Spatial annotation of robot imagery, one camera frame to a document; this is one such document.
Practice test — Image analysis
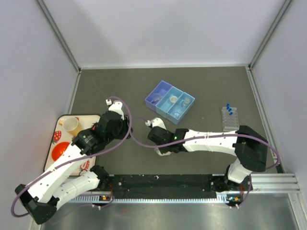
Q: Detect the clear bag of cotton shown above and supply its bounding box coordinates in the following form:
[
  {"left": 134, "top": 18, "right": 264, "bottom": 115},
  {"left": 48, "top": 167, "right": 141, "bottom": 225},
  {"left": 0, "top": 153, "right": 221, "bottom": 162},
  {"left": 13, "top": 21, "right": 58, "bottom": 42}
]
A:
[{"left": 154, "top": 148, "right": 172, "bottom": 157}]

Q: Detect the clear glass flask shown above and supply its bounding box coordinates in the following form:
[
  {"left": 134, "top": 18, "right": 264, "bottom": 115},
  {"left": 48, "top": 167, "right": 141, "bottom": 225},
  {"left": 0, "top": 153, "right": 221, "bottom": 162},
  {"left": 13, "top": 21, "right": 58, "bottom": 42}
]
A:
[{"left": 181, "top": 97, "right": 193, "bottom": 109}]

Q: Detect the blue compartment organizer box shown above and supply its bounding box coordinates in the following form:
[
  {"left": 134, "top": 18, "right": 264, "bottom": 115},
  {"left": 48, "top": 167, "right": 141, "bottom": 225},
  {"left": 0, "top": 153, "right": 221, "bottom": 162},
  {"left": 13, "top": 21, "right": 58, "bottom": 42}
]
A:
[{"left": 145, "top": 80, "right": 195, "bottom": 125}]

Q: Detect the small white plastic cup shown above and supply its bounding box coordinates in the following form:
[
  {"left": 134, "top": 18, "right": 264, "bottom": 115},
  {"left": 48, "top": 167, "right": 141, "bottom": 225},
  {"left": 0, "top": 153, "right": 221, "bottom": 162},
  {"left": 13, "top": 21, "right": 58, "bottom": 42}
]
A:
[{"left": 169, "top": 96, "right": 178, "bottom": 103}]

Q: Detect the clear acrylic test tube rack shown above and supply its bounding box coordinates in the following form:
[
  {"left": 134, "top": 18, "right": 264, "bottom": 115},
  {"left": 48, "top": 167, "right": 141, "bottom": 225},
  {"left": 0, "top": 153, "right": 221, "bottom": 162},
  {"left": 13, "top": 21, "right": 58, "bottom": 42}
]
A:
[{"left": 222, "top": 107, "right": 240, "bottom": 131}]

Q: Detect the clear plastic funnel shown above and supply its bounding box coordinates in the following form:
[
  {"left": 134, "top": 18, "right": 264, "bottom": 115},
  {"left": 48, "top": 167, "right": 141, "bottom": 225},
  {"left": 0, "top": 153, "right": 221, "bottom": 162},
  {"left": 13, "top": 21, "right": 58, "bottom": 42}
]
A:
[{"left": 151, "top": 91, "right": 165, "bottom": 104}]

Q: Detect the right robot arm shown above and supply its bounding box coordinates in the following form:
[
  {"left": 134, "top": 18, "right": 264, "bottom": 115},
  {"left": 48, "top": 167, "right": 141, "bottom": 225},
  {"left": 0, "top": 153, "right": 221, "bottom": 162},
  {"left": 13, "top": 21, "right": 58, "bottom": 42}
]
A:
[{"left": 147, "top": 126, "right": 268, "bottom": 190}]

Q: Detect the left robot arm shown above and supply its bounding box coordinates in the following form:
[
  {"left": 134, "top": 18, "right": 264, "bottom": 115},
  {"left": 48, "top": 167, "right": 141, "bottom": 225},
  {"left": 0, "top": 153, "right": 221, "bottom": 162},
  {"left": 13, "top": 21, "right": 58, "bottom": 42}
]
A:
[{"left": 11, "top": 109, "right": 132, "bottom": 225}]

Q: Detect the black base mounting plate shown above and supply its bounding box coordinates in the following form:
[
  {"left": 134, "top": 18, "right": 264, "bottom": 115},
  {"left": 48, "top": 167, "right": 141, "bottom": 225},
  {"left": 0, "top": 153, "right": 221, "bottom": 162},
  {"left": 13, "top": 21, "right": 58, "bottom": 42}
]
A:
[{"left": 81, "top": 173, "right": 252, "bottom": 199}]

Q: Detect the cream ceramic mug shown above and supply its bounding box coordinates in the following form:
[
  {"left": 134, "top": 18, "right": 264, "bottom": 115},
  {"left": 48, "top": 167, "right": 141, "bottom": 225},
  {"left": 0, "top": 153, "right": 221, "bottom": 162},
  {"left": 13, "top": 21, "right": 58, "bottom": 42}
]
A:
[{"left": 59, "top": 117, "right": 82, "bottom": 137}]

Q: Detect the orange plastic bowl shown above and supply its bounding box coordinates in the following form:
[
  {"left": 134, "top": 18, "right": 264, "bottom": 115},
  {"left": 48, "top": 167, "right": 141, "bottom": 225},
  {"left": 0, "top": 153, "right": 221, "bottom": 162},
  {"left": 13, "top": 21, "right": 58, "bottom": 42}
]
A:
[{"left": 51, "top": 141, "right": 70, "bottom": 161}]

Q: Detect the strawberry pattern tray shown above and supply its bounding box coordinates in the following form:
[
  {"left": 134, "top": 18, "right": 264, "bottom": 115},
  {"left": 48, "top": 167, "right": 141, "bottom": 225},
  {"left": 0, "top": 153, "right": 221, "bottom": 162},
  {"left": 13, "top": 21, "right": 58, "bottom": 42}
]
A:
[{"left": 44, "top": 115, "right": 100, "bottom": 171}]

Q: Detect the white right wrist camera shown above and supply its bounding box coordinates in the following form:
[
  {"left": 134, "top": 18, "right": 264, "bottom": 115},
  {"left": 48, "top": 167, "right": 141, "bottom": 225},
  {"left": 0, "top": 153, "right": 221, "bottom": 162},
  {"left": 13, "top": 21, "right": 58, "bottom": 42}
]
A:
[{"left": 145, "top": 117, "right": 166, "bottom": 129}]

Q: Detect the grey slotted cable duct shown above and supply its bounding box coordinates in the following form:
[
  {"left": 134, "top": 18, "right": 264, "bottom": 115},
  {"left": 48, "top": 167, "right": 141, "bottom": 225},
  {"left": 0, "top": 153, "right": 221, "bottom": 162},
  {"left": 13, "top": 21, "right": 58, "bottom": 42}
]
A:
[{"left": 67, "top": 193, "right": 243, "bottom": 204}]

